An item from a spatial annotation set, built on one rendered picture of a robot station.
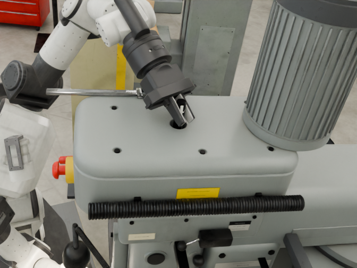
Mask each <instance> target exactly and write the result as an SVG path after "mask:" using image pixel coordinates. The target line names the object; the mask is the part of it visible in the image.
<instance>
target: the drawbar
mask: <svg viewBox="0 0 357 268"><path fill-rule="evenodd" d="M176 103H177V105H178V107H179V109H180V108H181V106H183V112H184V113H185V111H184V110H185V107H186V100H184V99H178V100H177V101H176ZM184 113H182V115H183V117H184ZM182 127H183V126H181V127H179V126H178V125H177V123H176V122H175V121H174V122H173V128H175V129H182Z"/></svg>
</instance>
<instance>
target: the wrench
mask: <svg viewBox="0 0 357 268"><path fill-rule="evenodd" d="M142 93H144V91H143V89H142V88H136V90H115V89H60V88H47V89H46V95H70V96H137V98H138V99H144V98H145V96H146V95H144V94H142Z"/></svg>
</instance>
